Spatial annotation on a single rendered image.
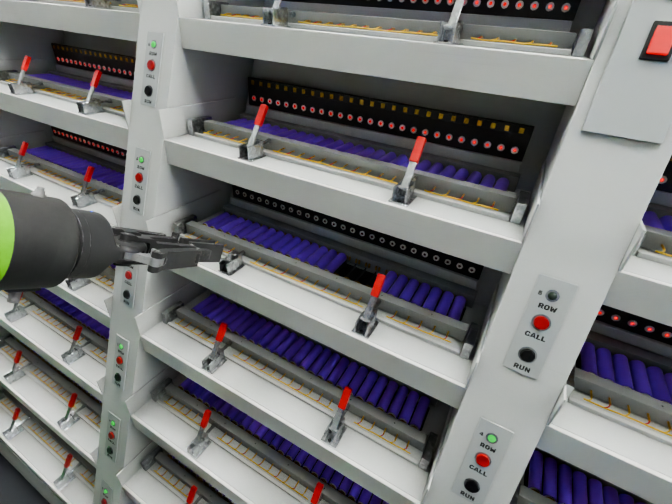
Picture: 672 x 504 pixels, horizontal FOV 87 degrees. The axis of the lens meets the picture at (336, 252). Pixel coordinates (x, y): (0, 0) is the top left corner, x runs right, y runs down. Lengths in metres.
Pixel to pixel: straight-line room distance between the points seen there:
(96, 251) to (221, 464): 0.55
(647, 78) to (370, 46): 0.30
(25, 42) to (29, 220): 1.02
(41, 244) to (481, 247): 0.46
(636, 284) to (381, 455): 0.42
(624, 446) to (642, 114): 0.37
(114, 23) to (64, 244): 0.56
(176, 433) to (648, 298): 0.84
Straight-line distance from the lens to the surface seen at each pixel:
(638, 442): 0.59
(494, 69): 0.50
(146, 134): 0.77
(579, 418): 0.57
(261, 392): 0.71
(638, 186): 0.48
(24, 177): 1.20
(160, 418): 0.95
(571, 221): 0.47
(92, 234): 0.44
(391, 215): 0.49
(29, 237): 0.41
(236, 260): 0.65
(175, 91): 0.75
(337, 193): 0.52
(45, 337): 1.24
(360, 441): 0.66
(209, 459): 0.87
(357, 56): 0.55
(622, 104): 0.48
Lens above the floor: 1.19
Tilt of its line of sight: 14 degrees down
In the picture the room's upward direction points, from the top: 14 degrees clockwise
